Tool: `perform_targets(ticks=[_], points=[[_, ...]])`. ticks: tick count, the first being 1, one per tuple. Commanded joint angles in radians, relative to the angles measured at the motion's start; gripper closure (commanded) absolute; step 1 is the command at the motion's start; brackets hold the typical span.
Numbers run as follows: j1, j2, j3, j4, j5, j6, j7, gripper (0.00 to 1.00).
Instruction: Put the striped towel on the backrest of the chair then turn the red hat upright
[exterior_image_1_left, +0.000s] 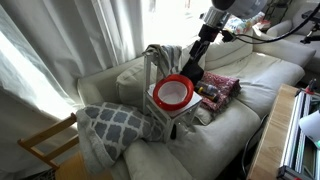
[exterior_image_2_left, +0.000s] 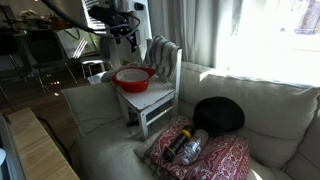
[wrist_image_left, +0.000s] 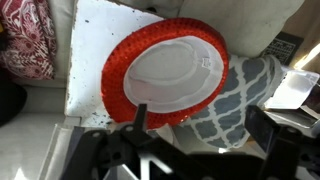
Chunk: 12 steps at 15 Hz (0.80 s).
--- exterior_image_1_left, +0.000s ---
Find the wooden side table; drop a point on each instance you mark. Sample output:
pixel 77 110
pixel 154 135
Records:
pixel 270 140

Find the light wooden chair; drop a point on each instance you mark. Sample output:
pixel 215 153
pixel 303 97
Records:
pixel 46 136

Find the red white floral cloth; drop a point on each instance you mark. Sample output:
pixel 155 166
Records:
pixel 226 86

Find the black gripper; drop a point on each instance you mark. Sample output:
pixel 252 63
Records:
pixel 208 35

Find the red bowl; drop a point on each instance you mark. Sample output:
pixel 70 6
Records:
pixel 173 105

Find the white lamp shade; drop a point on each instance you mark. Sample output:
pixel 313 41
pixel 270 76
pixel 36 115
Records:
pixel 311 126

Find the dark bottle with yellow label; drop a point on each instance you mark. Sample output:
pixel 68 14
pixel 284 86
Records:
pixel 208 90

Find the blue white striped towel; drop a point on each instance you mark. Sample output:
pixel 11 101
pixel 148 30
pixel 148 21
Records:
pixel 170 58

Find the white curtain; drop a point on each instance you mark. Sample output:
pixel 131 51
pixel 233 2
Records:
pixel 60 50

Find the black tripod stand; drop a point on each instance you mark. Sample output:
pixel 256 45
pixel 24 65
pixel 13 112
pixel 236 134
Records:
pixel 313 30

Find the grey white lattice pillow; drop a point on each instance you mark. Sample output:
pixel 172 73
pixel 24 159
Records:
pixel 113 130

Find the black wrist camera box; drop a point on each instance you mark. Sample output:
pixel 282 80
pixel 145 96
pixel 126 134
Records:
pixel 227 36

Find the cream sofa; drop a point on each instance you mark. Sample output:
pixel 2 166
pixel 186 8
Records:
pixel 216 140

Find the metal rail bundle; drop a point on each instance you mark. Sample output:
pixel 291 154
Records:
pixel 293 140

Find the red clamp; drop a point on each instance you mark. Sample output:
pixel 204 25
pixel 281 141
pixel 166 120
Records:
pixel 312 87

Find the cream armchair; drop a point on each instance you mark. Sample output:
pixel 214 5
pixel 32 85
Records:
pixel 293 33

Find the colourful floral pillow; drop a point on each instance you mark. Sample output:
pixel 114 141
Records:
pixel 243 24

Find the small white wooden chair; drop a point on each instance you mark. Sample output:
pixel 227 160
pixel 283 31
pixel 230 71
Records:
pixel 176 115

